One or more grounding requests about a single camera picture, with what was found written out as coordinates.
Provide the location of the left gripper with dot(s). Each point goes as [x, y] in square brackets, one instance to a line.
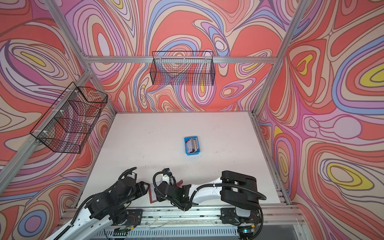
[142, 190]

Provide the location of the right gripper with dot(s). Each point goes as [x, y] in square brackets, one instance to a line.
[160, 198]

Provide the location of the blue plastic tray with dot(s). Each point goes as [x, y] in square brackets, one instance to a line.
[186, 149]

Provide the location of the red leather card holder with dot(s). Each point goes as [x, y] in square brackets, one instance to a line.
[178, 184]

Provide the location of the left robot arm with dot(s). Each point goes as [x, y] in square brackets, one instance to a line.
[103, 209]

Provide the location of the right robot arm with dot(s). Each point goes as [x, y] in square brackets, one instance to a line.
[235, 189]

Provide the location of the stack of cards in tray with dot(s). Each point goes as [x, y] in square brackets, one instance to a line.
[192, 145]

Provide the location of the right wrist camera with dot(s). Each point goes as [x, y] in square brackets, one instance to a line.
[168, 177]

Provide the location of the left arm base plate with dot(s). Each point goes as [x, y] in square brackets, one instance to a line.
[129, 218]

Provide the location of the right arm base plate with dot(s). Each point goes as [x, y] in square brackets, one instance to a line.
[237, 216]

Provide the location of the black wire basket left wall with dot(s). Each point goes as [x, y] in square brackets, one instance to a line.
[66, 126]

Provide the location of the black wire basket wall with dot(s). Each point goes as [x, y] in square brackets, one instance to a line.
[183, 68]
[66, 126]

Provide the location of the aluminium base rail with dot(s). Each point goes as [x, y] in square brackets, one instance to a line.
[280, 222]

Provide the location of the black wire basket back wall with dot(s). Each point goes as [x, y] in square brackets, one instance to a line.
[183, 68]

